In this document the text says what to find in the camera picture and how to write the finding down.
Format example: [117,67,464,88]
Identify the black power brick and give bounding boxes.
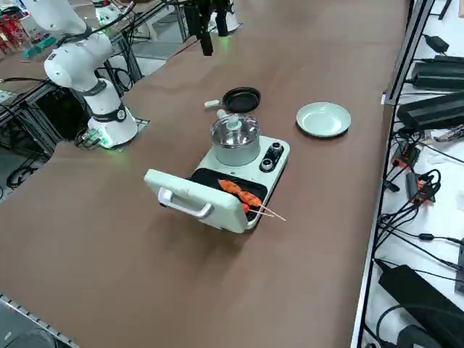
[378,264,464,348]

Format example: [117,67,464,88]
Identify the aluminium frame post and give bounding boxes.
[382,0,436,107]

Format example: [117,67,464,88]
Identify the red packages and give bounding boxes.
[0,12,29,56]

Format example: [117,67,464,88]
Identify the mint green steel pot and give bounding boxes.
[210,109,262,167]

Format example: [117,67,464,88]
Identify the red meat skewer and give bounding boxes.
[241,203,275,219]

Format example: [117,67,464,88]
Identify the grey aluminium frame stand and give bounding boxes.
[104,0,204,83]

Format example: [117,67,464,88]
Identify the black grill plate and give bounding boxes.
[188,167,270,224]

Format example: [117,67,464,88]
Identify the small black power adapter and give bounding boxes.
[423,35,450,54]

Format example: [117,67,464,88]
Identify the mint green multifunctional cooking machine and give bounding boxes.
[144,136,291,235]

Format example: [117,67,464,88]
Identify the large black power adapter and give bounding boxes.
[411,56,464,91]

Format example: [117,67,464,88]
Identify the orange black circuit module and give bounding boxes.
[393,143,421,168]

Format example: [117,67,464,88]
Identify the black metal frame rack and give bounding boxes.
[0,78,91,160]

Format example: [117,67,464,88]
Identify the orange black cable connector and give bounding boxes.
[413,169,442,204]

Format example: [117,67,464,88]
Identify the aluminium rail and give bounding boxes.
[0,291,79,348]

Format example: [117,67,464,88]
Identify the long black power adapter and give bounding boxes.
[397,92,464,131]

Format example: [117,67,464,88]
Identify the black frying pan white handle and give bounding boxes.
[203,86,262,113]

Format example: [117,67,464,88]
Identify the orange meat skewer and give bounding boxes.
[217,178,287,223]

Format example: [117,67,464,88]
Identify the mint green round plate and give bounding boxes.
[296,101,352,139]

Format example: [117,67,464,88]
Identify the green box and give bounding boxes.
[23,36,56,59]

